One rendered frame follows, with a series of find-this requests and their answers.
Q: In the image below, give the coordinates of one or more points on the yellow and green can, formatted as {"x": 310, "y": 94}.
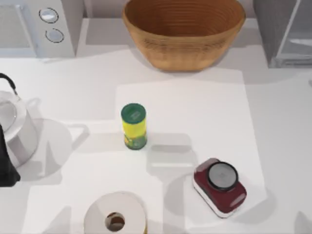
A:
{"x": 134, "y": 129}

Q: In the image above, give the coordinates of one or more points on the brown wicker basket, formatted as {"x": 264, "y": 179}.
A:
{"x": 182, "y": 46}

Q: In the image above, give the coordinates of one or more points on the dark red kitchen scale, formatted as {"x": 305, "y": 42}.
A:
{"x": 219, "y": 186}

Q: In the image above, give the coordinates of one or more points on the white toilet paper roll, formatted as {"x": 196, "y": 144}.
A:
{"x": 115, "y": 214}

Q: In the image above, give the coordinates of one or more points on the pale microwave oven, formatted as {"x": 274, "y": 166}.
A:
{"x": 65, "y": 29}

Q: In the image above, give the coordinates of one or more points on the small microwave knob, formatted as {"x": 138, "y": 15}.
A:
{"x": 54, "y": 35}

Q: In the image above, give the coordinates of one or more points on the large microwave knob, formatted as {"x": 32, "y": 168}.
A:
{"x": 48, "y": 15}

